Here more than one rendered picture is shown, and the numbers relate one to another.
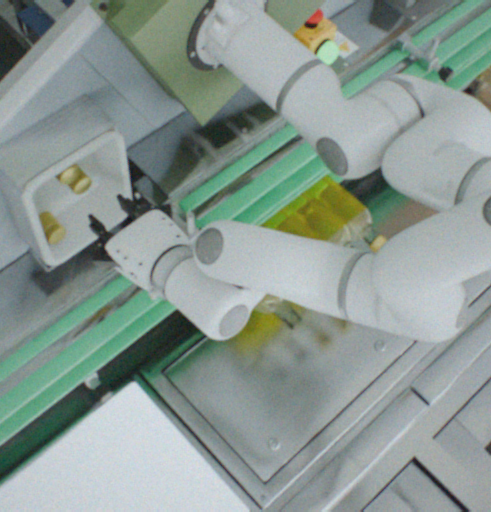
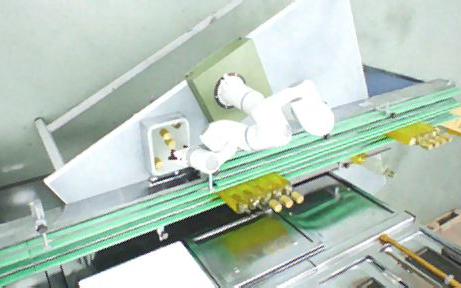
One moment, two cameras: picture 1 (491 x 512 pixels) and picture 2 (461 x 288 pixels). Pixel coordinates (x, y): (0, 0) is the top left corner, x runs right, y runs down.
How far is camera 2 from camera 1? 0.79 m
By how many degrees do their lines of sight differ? 34
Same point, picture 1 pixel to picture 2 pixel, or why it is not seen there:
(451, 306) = (278, 120)
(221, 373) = (218, 243)
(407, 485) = not seen: outside the picture
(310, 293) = (235, 136)
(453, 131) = not seen: hidden behind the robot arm
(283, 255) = (227, 124)
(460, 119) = not seen: hidden behind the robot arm
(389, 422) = (294, 270)
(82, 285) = (165, 188)
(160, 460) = (182, 268)
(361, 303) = (251, 133)
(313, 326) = (264, 232)
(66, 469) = (140, 267)
